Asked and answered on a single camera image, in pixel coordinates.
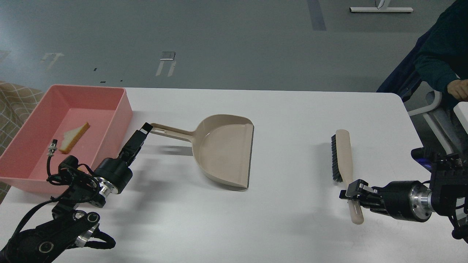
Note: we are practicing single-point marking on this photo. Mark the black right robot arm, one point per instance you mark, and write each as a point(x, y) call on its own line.
point(445, 193)

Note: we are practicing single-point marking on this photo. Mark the beige patterned cloth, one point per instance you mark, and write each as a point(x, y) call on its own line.
point(16, 104)

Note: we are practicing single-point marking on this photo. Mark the beige plastic dustpan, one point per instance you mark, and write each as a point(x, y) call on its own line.
point(221, 146)

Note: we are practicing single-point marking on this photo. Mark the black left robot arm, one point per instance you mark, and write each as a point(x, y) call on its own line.
point(72, 228)

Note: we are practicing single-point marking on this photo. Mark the white stand base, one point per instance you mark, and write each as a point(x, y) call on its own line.
point(381, 7)

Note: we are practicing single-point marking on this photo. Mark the pink plastic bin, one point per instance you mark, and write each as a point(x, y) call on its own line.
point(63, 108)

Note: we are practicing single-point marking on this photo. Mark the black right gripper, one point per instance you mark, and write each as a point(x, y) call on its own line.
point(402, 200)

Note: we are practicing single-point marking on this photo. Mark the beige brush with black bristles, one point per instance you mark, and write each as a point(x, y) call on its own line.
point(342, 169)

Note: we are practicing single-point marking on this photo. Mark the person's left hand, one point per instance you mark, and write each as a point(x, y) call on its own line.
point(458, 89)

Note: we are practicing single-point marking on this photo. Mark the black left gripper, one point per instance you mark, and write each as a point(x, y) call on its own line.
point(117, 171)

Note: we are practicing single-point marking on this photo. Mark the white bread slice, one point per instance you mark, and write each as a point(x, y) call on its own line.
point(71, 137)

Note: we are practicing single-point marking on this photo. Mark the person in teal sweater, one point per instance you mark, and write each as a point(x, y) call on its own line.
point(443, 56)

